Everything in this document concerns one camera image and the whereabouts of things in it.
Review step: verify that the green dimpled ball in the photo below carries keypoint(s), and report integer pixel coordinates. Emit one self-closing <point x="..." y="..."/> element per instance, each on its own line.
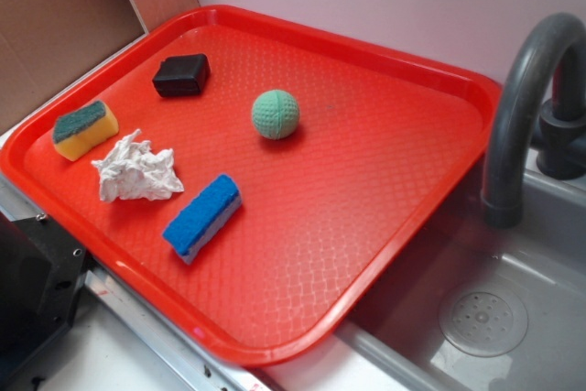
<point x="275" y="114"/>

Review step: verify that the red plastic tray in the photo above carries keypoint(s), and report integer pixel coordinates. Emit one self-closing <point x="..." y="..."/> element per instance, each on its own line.
<point x="383" y="138"/>

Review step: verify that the blue sponge with white base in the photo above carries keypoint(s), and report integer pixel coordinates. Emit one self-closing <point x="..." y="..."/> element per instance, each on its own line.
<point x="203" y="218"/>

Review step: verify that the black rectangular block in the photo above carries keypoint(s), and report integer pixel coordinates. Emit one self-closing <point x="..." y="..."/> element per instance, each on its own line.
<point x="184" y="75"/>

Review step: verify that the crumpled white paper towel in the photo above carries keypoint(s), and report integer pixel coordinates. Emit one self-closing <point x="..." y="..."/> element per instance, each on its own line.
<point x="132" y="171"/>

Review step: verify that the yellow sponge with green top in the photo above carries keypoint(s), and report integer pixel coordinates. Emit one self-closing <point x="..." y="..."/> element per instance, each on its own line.
<point x="77" y="133"/>

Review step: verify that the grey plastic sink basin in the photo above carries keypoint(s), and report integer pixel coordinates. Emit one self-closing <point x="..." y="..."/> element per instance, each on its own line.
<point x="541" y="261"/>

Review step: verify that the round sink drain strainer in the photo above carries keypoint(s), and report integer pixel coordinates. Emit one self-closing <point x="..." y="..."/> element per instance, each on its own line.
<point x="483" y="322"/>

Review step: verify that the grey curved faucet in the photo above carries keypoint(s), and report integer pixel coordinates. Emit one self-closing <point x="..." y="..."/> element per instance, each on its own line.
<point x="542" y="106"/>

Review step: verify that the brown cardboard panel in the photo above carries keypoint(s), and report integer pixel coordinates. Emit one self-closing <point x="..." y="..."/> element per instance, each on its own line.
<point x="47" y="45"/>

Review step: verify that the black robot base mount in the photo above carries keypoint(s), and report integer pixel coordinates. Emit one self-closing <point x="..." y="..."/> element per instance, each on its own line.
<point x="42" y="271"/>

